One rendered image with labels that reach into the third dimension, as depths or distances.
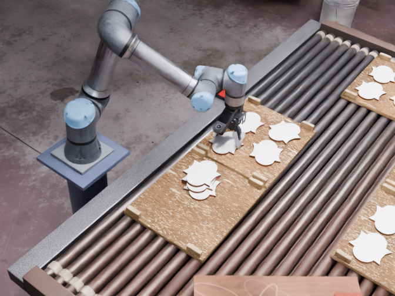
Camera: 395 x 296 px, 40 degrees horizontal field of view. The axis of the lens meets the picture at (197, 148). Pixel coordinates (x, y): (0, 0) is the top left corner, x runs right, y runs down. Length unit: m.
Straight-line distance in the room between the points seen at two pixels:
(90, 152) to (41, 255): 0.49
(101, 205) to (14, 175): 1.53
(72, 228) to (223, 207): 0.54
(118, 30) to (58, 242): 0.75
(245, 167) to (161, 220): 0.42
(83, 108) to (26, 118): 1.76
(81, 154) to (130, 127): 1.52
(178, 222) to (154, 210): 0.10
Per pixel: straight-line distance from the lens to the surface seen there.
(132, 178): 2.13
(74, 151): 2.22
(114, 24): 1.91
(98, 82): 2.18
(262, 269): 1.89
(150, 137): 3.64
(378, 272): 1.96
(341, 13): 4.68
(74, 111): 2.15
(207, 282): 1.69
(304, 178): 2.18
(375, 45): 3.00
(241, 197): 2.05
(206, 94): 1.92
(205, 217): 1.97
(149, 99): 3.94
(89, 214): 2.03
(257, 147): 2.23
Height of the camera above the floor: 2.47
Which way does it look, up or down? 44 degrees down
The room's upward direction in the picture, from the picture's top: 3 degrees clockwise
